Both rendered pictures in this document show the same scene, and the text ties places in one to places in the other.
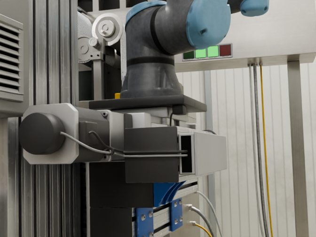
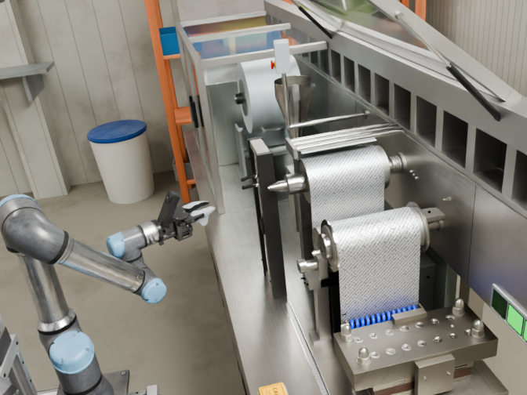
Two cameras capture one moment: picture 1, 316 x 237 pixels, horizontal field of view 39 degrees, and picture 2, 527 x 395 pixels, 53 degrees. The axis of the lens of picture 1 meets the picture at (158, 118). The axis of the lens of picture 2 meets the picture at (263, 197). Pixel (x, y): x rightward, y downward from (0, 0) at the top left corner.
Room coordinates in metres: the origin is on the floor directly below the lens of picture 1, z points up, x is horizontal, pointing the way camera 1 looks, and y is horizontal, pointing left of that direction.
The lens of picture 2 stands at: (1.28, -0.85, 2.05)
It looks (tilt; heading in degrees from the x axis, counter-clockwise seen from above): 27 degrees down; 66
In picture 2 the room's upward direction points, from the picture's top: 7 degrees counter-clockwise
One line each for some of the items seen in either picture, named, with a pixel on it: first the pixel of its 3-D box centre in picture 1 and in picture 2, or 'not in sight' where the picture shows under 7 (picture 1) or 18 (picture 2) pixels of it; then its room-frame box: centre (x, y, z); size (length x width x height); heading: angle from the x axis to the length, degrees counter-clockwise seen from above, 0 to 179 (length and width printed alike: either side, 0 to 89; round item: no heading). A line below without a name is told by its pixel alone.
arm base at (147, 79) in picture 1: (151, 82); not in sight; (1.06, 0.01, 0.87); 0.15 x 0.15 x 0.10
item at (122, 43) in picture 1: (130, 64); (379, 288); (2.04, 0.12, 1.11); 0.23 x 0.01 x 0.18; 165
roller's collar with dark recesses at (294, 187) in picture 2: not in sight; (296, 183); (1.98, 0.46, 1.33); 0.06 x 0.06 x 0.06; 75
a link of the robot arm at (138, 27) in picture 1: (151, 34); not in sight; (1.06, 0.01, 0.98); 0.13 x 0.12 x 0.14; 46
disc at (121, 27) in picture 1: (107, 29); (329, 245); (1.94, 0.21, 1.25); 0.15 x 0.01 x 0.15; 75
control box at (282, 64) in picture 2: not in sight; (279, 56); (2.11, 0.74, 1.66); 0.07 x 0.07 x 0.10; 63
